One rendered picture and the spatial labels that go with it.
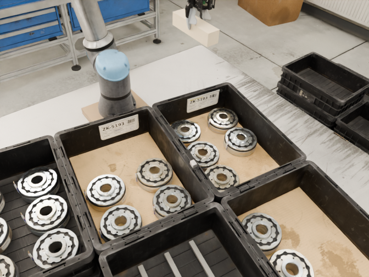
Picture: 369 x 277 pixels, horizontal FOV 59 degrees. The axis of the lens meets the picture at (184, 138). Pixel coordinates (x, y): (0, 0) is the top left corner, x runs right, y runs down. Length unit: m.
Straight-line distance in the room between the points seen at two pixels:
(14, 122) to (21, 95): 1.38
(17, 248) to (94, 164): 0.30
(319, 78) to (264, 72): 0.94
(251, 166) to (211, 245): 0.29
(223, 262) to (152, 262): 0.17
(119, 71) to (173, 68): 0.49
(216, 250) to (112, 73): 0.69
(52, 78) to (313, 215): 2.39
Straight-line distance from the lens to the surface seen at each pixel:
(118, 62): 1.21
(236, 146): 1.02
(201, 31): 1.41
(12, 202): 1.00
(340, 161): 1.34
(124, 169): 0.99
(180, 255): 0.84
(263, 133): 1.06
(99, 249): 0.75
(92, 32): 1.28
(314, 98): 1.91
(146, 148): 1.04
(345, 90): 2.11
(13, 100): 2.79
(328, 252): 0.93
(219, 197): 0.81
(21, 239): 0.93
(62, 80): 2.88
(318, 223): 0.96
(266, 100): 1.50
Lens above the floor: 1.59
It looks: 45 degrees down
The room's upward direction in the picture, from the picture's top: 3 degrees clockwise
